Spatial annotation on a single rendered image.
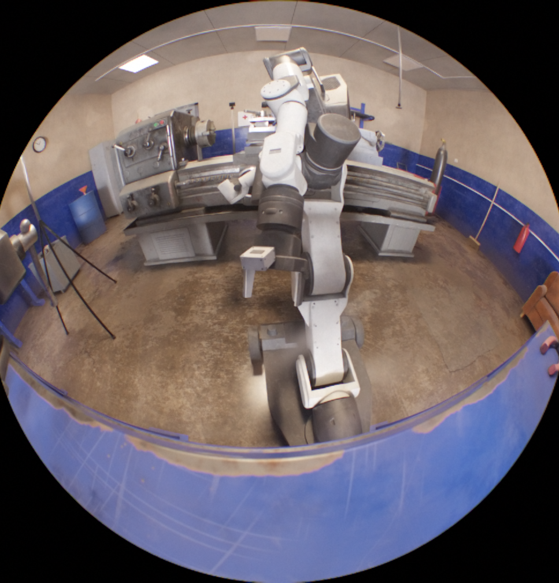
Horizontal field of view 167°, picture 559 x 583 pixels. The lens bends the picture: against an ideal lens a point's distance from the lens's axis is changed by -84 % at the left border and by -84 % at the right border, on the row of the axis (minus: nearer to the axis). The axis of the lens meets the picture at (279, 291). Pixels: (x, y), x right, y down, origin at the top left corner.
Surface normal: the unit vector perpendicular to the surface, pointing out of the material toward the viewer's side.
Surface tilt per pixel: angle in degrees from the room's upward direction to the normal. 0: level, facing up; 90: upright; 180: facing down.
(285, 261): 52
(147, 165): 90
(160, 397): 0
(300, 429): 0
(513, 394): 0
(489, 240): 90
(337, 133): 47
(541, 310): 90
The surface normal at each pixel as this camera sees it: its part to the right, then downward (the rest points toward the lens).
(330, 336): 0.09, -0.04
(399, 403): 0.00, -0.71
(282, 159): -0.36, 0.05
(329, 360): 0.07, -0.28
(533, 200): -1.00, 0.04
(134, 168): 0.06, 0.70
